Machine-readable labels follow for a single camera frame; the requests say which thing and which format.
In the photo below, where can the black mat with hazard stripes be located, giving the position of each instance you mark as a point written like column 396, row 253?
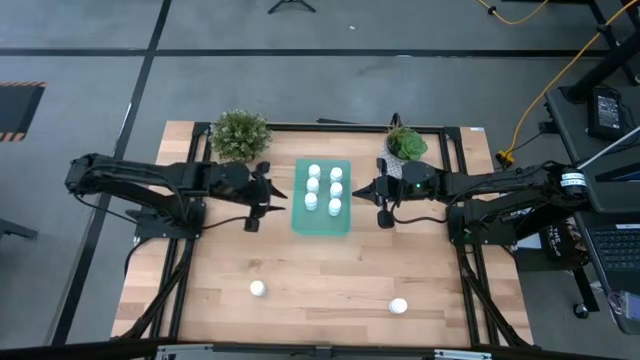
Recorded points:
column 17, row 107

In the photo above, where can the black desk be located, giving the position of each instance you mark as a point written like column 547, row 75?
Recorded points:
column 570, row 130

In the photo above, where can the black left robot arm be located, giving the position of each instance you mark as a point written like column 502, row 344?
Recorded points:
column 150, row 175

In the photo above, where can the dark chair base leg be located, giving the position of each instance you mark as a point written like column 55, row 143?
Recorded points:
column 15, row 230

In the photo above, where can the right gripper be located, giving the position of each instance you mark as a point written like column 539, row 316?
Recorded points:
column 395, row 189

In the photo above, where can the succulent in patterned white pot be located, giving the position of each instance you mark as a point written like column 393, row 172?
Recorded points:
column 407, row 145

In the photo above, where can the black laptop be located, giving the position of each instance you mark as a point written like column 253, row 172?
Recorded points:
column 615, row 245

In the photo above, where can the clear plastic container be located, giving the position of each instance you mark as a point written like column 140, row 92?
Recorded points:
column 627, row 310

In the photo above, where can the black bag with white print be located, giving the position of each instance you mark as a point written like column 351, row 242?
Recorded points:
column 556, row 240

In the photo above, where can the silver metal bracket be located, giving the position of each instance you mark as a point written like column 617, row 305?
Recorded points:
column 185, row 352
column 462, row 355

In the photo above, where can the black aluminium table frame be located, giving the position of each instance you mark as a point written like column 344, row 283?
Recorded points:
column 325, row 128

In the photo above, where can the black power adapter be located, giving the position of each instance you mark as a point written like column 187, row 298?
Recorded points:
column 606, row 112

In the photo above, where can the bushy green potted plant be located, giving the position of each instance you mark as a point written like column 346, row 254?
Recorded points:
column 240, row 136

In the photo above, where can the black clamp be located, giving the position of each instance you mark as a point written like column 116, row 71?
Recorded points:
column 396, row 119

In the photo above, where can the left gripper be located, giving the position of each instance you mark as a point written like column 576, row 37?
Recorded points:
column 245, row 185

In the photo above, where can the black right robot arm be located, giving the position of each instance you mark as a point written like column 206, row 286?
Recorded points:
column 490, row 187

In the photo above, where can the teal translucent plastic basket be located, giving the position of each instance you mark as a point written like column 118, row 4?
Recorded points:
column 320, row 225

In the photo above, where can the black tripod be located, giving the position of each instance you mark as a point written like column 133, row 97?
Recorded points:
column 292, row 1

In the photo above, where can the black desk foot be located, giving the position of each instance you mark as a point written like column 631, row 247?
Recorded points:
column 600, row 67

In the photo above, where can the black desk leg with caster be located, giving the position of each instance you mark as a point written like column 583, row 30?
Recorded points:
column 582, row 310

